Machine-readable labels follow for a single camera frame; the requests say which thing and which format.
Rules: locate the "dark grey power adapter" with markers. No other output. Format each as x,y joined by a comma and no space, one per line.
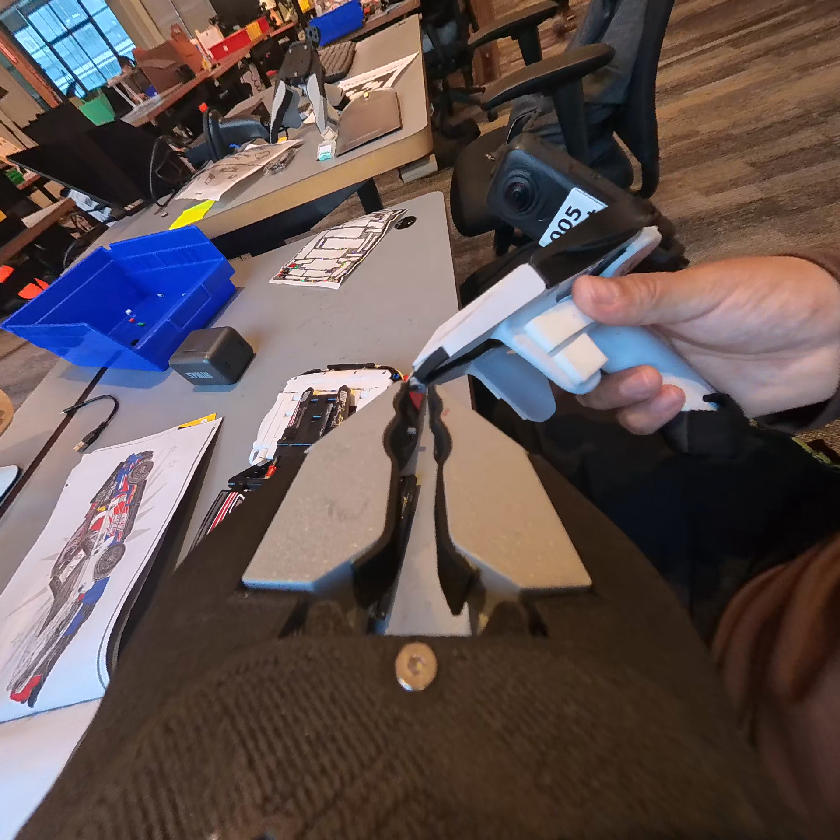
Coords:
210,358

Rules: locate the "black office chair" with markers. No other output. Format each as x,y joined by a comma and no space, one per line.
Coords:
590,65

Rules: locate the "race car instruction booklet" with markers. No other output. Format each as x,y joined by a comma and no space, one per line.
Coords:
98,525

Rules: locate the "grey neighbouring desk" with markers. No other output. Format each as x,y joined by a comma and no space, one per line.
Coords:
367,170

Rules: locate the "person's right hand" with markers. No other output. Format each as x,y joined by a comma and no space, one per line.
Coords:
754,328

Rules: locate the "small black robot arm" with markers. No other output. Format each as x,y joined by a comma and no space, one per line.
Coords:
295,72

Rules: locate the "blue plastic bin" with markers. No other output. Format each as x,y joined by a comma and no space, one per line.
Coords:
98,308

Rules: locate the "grey laptop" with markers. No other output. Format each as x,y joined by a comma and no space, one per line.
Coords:
367,124

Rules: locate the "yellow paper sheet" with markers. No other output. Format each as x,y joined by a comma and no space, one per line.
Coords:
191,214

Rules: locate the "sticker sheet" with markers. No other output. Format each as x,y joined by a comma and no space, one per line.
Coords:
334,249

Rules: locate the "small red brick piece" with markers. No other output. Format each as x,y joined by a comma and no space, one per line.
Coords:
413,388

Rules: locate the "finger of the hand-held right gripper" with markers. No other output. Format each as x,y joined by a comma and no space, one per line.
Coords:
469,359
485,308

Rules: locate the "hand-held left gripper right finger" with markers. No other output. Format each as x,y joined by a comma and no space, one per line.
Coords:
512,525

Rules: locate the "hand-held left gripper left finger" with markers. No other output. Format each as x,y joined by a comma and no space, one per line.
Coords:
328,518

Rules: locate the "yellow leaflet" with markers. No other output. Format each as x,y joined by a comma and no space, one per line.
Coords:
197,420

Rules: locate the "printed paper sheet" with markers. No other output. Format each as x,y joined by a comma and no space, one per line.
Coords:
236,170

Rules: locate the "black monitor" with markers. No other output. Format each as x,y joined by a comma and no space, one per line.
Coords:
79,164

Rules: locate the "toy brick race car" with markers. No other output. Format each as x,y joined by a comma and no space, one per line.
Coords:
315,413

